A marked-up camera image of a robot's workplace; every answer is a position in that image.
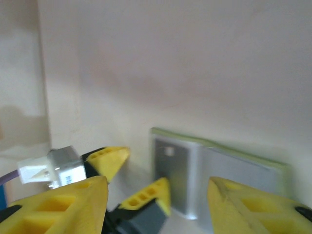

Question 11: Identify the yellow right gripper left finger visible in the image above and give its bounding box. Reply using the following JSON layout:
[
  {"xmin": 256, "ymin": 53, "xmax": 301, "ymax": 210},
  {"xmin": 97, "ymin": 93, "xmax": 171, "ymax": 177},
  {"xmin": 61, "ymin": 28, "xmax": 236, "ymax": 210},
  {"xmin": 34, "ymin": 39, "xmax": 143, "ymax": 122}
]
[{"xmin": 0, "ymin": 175, "xmax": 109, "ymax": 234}]

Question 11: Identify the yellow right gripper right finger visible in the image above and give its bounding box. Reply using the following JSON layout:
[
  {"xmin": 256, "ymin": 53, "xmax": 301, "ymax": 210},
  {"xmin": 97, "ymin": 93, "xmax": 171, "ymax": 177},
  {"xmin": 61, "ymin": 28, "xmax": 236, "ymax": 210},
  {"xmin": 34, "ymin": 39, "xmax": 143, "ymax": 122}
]
[{"xmin": 207, "ymin": 176, "xmax": 312, "ymax": 234}]

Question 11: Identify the olive green card holder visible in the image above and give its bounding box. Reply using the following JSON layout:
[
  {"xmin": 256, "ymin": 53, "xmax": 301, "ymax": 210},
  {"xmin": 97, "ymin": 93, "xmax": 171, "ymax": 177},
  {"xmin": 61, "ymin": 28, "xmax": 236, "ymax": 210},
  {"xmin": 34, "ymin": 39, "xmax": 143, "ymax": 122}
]
[{"xmin": 148, "ymin": 126, "xmax": 288, "ymax": 227}]

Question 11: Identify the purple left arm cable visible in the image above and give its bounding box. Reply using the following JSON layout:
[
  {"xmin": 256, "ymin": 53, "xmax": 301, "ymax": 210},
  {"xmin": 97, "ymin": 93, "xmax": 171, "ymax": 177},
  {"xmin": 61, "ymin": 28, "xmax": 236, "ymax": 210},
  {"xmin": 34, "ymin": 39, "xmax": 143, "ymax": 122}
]
[{"xmin": 0, "ymin": 170, "xmax": 20, "ymax": 190}]

